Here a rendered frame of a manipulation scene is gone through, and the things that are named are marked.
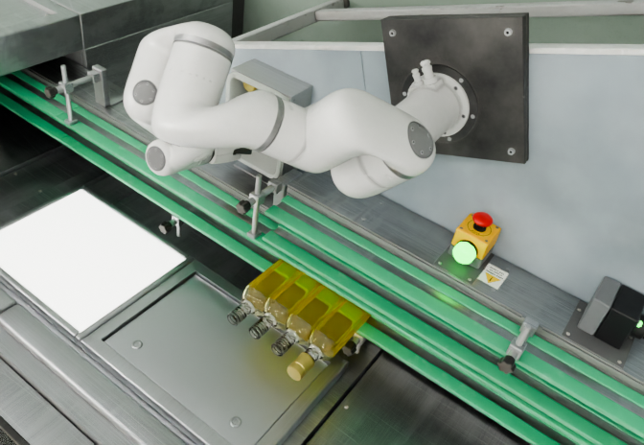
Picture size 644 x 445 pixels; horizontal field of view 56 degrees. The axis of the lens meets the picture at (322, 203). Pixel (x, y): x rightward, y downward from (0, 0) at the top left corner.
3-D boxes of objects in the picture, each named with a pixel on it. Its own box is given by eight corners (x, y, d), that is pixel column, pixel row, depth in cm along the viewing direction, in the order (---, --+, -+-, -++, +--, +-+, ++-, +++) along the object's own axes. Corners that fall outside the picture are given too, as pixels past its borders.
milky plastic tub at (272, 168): (246, 139, 156) (222, 152, 150) (251, 58, 142) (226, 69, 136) (300, 168, 149) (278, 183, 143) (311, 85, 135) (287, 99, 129)
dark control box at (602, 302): (588, 302, 119) (576, 327, 113) (606, 273, 114) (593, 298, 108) (631, 324, 116) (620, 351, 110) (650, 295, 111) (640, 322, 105)
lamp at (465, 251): (453, 252, 123) (447, 260, 121) (460, 235, 121) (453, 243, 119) (473, 263, 122) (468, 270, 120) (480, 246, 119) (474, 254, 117)
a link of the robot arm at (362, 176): (362, 126, 109) (310, 166, 98) (417, 95, 99) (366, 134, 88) (391, 172, 110) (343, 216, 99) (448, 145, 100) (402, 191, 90)
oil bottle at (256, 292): (297, 257, 145) (237, 309, 130) (300, 240, 141) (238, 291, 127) (316, 269, 143) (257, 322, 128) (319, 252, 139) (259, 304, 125)
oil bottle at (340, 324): (358, 294, 138) (301, 353, 123) (363, 277, 134) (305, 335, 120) (379, 307, 136) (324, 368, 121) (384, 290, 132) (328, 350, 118)
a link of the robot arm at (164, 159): (175, 109, 115) (203, 151, 114) (211, 103, 124) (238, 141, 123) (135, 154, 123) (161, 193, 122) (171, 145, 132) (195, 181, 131)
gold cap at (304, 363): (316, 361, 117) (303, 375, 114) (311, 369, 120) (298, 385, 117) (303, 348, 118) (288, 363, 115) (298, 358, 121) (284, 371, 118)
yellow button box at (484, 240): (462, 236, 130) (447, 253, 125) (471, 208, 125) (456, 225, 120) (492, 251, 127) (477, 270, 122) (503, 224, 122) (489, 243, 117)
